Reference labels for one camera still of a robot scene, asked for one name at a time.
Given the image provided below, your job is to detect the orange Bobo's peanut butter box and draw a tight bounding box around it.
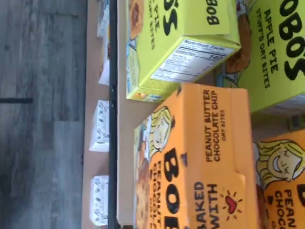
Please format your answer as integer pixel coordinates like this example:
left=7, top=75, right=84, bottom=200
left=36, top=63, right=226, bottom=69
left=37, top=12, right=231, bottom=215
left=133, top=83, right=262, bottom=229
left=254, top=130, right=305, bottom=229

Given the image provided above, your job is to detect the black metal shelf rack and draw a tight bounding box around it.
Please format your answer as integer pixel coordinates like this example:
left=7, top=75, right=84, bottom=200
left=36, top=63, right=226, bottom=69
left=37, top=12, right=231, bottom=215
left=108, top=0, right=121, bottom=229

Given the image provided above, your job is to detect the white floral print box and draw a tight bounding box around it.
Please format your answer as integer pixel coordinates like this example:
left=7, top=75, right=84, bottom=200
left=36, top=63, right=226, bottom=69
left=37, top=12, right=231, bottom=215
left=89, top=99, right=110, bottom=153
left=90, top=175, right=110, bottom=221

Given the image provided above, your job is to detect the green Bobo's apple pie box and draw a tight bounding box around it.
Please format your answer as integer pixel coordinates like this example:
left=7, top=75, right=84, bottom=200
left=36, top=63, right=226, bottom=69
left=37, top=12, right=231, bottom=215
left=214, top=0, right=305, bottom=117
left=125, top=0, right=242, bottom=103

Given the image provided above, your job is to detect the blue granola box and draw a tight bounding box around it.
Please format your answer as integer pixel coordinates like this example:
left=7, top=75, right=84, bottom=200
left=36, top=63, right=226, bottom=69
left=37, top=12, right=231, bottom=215
left=96, top=0, right=110, bottom=39

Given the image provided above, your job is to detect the thin black pole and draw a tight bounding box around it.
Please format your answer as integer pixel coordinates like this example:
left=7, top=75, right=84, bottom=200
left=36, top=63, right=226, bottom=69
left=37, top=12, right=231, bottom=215
left=0, top=97, right=33, bottom=104

